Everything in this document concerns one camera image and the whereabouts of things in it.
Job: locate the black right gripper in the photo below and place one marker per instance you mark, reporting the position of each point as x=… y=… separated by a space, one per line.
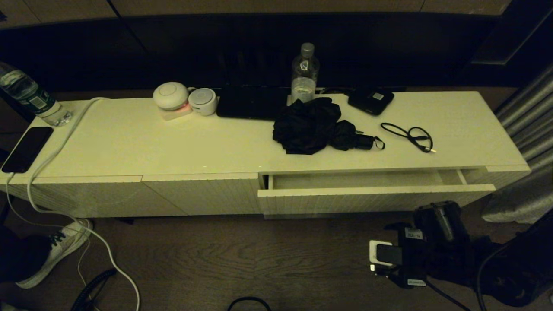
x=436 y=255

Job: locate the white drawer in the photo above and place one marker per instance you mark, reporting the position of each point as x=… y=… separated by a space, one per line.
x=345 y=201

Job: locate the black folding umbrella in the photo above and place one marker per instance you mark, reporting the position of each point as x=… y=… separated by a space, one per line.
x=306 y=125

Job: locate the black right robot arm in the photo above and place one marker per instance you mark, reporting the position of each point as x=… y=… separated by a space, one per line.
x=518 y=272

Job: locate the white low cabinet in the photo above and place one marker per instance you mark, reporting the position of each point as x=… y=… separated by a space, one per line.
x=173 y=147

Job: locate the grey curtain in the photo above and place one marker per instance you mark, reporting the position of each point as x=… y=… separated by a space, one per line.
x=527 y=129

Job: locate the small black router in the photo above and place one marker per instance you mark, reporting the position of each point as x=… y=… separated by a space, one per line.
x=370 y=102

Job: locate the clear water bottle grey cap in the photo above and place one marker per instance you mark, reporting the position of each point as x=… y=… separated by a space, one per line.
x=304 y=73

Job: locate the black flat set-top box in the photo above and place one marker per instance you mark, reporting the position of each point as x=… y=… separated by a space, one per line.
x=250 y=105

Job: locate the small white round speaker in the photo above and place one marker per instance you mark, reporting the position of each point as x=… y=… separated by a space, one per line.
x=202 y=101

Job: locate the large white round lamp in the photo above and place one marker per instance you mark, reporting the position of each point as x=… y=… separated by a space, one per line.
x=170 y=95

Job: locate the white sneaker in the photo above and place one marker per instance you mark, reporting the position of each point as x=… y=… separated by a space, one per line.
x=60 y=246

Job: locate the black smartphone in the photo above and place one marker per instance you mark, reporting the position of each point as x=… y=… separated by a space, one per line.
x=27 y=148

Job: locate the water bottle green label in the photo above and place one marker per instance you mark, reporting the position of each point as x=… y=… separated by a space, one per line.
x=30 y=96

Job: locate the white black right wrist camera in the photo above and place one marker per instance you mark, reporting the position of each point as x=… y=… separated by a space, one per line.
x=386 y=255

